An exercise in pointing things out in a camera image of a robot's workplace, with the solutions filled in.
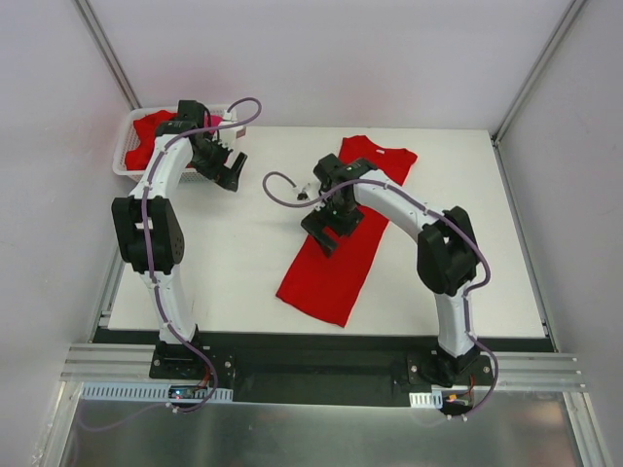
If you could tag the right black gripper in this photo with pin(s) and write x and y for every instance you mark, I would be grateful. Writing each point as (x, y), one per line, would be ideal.
(329, 226)

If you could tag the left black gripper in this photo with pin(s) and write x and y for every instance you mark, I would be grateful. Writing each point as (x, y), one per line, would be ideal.
(222, 168)

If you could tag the red t shirt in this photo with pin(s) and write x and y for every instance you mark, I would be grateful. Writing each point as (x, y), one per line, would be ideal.
(145, 128)
(326, 288)

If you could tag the white plastic basket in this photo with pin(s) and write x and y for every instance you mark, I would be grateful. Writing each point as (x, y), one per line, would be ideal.
(128, 140)

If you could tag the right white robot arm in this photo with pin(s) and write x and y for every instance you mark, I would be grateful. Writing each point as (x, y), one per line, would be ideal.
(446, 247)

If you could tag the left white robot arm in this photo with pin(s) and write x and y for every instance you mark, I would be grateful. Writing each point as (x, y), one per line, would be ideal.
(149, 234)

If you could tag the pink t shirt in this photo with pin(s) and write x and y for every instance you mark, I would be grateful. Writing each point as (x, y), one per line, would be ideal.
(212, 120)

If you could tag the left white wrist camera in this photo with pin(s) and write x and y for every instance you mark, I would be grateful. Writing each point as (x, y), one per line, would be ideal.
(230, 130)

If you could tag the left aluminium frame post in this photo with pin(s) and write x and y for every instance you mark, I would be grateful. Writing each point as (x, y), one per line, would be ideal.
(90, 19)

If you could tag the aluminium frame post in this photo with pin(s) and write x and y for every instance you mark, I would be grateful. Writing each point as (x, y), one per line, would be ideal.
(561, 30)
(90, 19)

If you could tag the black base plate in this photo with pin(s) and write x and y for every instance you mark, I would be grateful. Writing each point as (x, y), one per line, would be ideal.
(326, 370)

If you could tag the right white cable duct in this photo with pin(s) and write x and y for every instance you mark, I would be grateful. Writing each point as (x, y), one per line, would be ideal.
(426, 400)

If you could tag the white cable duct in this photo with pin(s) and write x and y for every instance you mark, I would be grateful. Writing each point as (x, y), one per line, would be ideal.
(426, 400)
(144, 392)

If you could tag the left white cable duct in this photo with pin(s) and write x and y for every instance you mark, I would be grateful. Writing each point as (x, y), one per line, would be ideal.
(144, 392)

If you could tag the right aluminium frame post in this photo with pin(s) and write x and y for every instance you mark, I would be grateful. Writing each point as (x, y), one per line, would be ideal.
(561, 30)

